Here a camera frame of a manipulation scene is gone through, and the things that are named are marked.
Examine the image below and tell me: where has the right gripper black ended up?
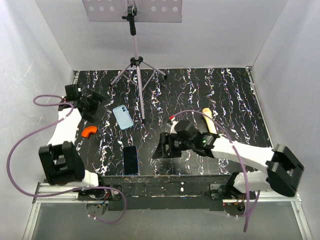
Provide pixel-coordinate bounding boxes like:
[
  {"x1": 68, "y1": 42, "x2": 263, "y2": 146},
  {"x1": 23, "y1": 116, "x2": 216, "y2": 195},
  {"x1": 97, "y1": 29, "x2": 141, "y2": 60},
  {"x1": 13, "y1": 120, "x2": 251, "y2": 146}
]
[{"x1": 152, "y1": 131, "x2": 194, "y2": 159}]

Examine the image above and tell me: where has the black phone without case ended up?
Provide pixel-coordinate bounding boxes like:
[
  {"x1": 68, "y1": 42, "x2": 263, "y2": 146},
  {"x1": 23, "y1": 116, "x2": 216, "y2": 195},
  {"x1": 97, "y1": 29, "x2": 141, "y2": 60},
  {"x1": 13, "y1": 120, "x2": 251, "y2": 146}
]
[{"x1": 123, "y1": 146, "x2": 139, "y2": 175}]

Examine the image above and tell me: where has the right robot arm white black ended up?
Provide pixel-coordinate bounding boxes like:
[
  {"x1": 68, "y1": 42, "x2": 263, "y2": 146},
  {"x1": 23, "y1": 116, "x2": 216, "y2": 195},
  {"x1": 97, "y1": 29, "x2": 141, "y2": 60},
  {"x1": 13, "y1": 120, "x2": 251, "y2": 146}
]
[{"x1": 152, "y1": 120, "x2": 305, "y2": 199}]

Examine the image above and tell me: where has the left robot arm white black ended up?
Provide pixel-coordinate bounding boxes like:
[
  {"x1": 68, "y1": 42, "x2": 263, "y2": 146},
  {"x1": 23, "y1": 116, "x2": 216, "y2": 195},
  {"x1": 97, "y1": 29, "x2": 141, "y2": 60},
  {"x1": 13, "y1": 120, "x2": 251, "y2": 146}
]
[{"x1": 38, "y1": 84, "x2": 107, "y2": 200}]

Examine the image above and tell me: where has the orange curved piece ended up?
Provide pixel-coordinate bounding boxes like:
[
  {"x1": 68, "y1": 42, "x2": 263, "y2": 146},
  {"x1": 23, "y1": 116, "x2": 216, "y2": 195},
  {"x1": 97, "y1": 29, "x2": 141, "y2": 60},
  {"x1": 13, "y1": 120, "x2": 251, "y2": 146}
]
[{"x1": 81, "y1": 125, "x2": 98, "y2": 139}]

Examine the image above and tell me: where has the cream toy microphone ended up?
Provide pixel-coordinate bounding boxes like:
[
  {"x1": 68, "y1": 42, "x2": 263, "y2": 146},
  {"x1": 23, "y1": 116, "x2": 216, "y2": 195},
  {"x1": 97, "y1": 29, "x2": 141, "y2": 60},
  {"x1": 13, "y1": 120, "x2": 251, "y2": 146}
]
[{"x1": 202, "y1": 108, "x2": 217, "y2": 134}]

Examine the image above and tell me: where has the music stand with tripod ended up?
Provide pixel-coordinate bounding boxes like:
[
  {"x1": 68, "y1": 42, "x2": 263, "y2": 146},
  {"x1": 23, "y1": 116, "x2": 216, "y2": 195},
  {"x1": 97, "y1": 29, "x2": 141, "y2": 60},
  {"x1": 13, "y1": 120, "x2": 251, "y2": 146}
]
[{"x1": 82, "y1": 0, "x2": 183, "y2": 124}]

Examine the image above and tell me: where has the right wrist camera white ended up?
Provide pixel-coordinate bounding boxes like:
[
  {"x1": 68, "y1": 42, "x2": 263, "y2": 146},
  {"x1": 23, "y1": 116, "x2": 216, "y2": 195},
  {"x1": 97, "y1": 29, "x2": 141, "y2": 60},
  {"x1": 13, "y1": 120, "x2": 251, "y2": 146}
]
[{"x1": 167, "y1": 115, "x2": 178, "y2": 134}]

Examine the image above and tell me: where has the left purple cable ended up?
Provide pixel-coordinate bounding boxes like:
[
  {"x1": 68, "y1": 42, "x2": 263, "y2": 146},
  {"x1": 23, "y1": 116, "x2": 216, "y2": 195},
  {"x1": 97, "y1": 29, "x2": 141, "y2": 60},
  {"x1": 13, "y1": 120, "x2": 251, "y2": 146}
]
[{"x1": 6, "y1": 94, "x2": 128, "y2": 225}]

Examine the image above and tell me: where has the purple cable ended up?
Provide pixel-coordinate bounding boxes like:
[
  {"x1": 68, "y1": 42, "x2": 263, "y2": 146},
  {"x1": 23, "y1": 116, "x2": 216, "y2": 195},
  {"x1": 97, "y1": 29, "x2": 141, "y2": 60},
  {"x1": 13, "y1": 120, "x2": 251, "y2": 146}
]
[
  {"x1": 6, "y1": 94, "x2": 128, "y2": 225},
  {"x1": 172, "y1": 109, "x2": 261, "y2": 233}
]

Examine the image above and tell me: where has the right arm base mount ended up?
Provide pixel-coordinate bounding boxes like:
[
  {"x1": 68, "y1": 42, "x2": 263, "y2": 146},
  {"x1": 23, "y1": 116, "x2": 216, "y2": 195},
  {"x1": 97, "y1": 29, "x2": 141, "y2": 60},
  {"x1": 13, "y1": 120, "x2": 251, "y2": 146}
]
[{"x1": 200, "y1": 183, "x2": 247, "y2": 202}]

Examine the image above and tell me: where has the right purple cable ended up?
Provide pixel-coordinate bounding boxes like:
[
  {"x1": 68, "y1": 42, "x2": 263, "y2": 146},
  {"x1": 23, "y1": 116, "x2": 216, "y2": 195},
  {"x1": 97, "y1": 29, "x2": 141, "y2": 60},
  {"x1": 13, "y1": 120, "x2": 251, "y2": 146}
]
[{"x1": 172, "y1": 109, "x2": 261, "y2": 233}]

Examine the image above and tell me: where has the aluminium front rail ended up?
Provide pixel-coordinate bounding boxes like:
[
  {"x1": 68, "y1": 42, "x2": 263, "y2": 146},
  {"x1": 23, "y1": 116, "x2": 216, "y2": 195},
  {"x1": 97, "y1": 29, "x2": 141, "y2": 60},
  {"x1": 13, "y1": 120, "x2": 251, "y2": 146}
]
[{"x1": 32, "y1": 183, "x2": 302, "y2": 204}]

